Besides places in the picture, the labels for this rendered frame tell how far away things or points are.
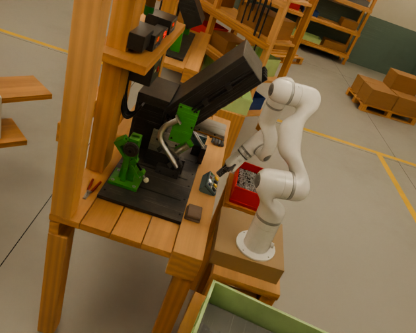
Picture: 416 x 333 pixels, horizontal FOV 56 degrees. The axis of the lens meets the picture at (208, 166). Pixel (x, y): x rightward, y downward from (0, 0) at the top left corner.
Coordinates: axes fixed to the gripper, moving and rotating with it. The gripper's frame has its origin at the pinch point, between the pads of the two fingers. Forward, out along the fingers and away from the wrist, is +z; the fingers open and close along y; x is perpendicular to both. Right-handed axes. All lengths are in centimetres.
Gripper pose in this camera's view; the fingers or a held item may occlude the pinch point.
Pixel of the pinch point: (220, 172)
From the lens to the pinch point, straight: 209.6
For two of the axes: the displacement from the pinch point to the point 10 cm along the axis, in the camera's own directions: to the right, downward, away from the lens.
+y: -0.9, -3.5, 9.3
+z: -7.6, 6.3, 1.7
